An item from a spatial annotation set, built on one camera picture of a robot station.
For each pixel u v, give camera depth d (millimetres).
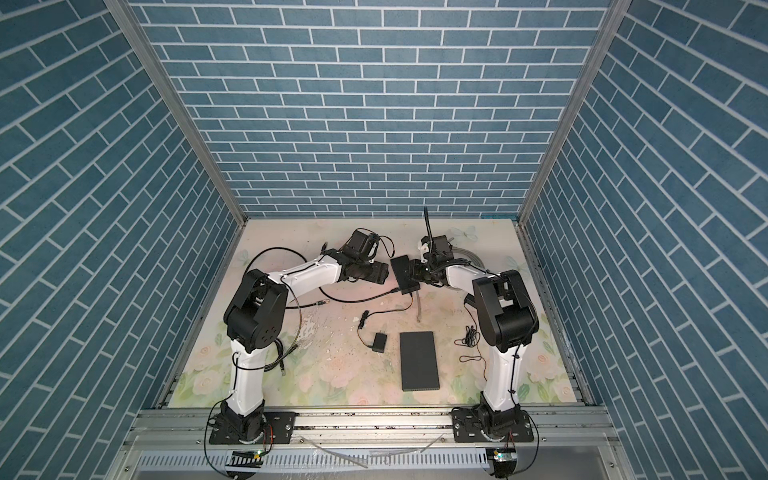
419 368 825
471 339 887
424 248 937
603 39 752
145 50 755
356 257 784
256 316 532
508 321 525
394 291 990
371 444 725
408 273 935
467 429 733
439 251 806
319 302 959
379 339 872
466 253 1083
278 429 738
